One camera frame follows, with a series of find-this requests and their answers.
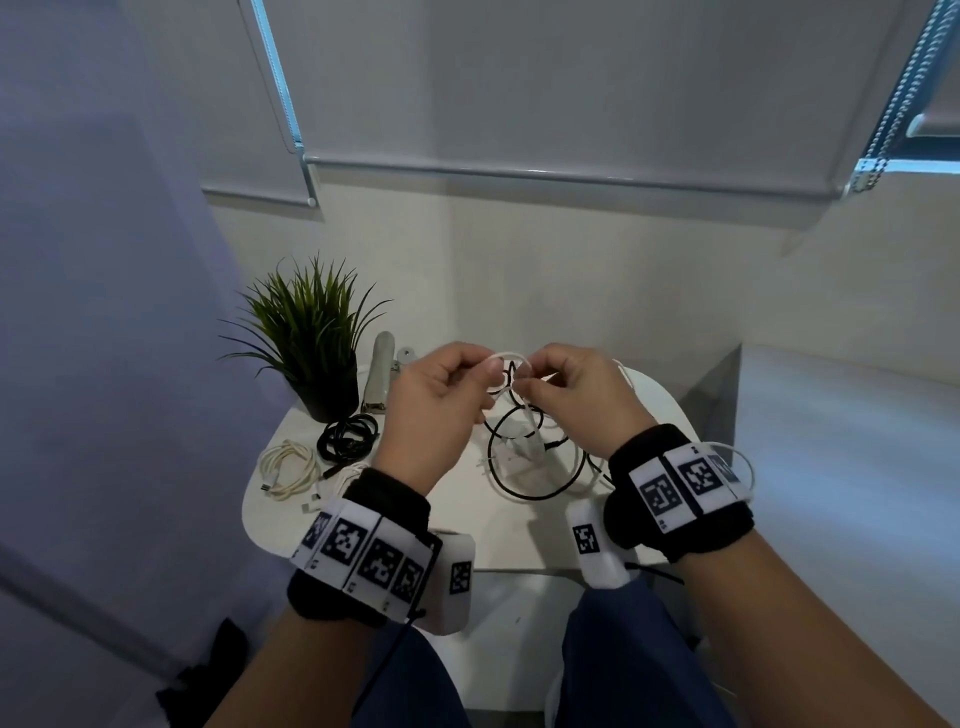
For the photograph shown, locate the person's right forearm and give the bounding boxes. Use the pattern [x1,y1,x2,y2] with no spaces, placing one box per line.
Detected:
[678,532,950,728]

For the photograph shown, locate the thin black camera cord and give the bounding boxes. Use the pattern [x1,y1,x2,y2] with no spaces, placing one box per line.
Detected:
[352,608,427,714]
[626,562,685,586]

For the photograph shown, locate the thin black cable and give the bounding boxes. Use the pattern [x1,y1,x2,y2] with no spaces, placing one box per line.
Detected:
[485,404,588,502]

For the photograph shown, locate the pile of cables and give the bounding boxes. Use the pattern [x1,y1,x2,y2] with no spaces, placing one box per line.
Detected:
[479,359,755,504]

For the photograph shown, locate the grey oblong device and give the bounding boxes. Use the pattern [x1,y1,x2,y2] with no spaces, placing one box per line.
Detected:
[361,331,397,415]

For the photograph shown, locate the person's leg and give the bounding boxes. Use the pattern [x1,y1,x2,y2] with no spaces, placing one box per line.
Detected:
[352,629,470,728]
[554,577,736,728]

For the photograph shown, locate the person's right leg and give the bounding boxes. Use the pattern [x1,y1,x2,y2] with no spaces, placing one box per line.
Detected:
[554,577,736,728]

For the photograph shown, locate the wide white roller blind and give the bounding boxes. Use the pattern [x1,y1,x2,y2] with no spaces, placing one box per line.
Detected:
[251,0,939,202]

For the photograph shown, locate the person's right hand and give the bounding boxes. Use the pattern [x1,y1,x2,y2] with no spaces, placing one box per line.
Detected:
[513,343,660,460]

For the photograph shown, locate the off-white usb cable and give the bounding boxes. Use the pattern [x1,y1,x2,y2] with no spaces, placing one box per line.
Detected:
[483,348,535,399]

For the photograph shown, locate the white charging cable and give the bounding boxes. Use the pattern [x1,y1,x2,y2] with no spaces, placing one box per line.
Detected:
[299,463,369,515]

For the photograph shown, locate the black usb cable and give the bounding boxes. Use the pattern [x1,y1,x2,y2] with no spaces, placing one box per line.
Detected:
[316,413,380,463]

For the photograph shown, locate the black wristband with marker tags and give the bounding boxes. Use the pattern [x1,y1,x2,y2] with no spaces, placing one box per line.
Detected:
[603,424,755,565]
[287,466,444,628]

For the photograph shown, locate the person's left leg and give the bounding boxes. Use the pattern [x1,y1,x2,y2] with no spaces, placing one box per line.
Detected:
[352,629,470,728]

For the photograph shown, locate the white charger adapter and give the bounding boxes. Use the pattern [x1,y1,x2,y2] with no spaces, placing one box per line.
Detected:
[502,431,549,466]

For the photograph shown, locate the person's left hand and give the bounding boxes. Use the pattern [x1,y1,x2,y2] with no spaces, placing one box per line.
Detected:
[371,342,505,496]

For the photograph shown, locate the metal bead chain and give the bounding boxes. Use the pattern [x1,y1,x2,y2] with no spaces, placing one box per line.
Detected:
[847,0,960,198]

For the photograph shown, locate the green plant in black pot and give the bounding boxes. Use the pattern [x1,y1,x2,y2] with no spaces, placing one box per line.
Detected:
[218,254,393,425]

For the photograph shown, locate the beige charging cable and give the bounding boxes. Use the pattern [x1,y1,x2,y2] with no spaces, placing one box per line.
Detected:
[258,440,322,502]

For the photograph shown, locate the person's left forearm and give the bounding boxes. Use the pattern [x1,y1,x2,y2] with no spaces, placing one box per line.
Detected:
[206,607,391,728]

